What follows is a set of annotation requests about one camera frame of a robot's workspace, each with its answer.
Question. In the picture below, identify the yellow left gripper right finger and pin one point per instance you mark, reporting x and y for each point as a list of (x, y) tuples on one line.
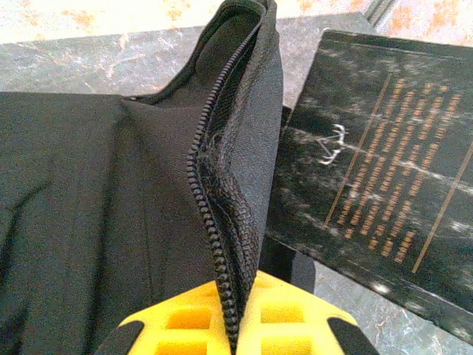
[(321, 325)]

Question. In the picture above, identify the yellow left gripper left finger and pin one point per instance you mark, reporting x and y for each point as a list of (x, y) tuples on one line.
[(159, 325)]

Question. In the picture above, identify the black backpack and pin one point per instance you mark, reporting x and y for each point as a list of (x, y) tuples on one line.
[(92, 185)]

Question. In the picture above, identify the black book with barcode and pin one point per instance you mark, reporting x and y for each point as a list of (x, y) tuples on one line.
[(369, 166)]

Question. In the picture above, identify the aluminium frame post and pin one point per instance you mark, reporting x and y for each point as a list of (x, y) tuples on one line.
[(378, 13)]

